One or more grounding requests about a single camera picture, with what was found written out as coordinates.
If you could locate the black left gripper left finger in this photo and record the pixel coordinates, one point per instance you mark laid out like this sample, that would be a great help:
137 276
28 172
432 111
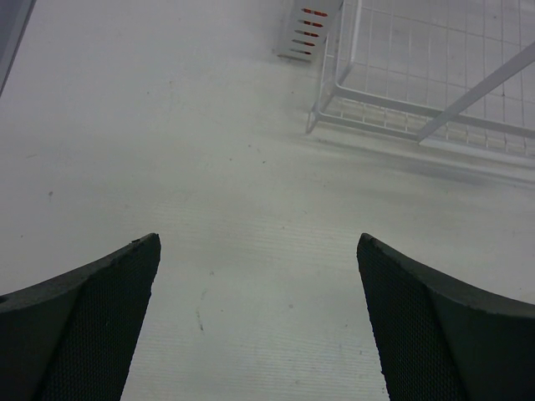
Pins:
73 336

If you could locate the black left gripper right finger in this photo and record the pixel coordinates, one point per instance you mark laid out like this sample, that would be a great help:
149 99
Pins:
439 338

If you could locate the white wire dish rack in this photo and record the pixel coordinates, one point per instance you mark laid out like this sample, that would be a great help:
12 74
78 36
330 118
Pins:
391 67

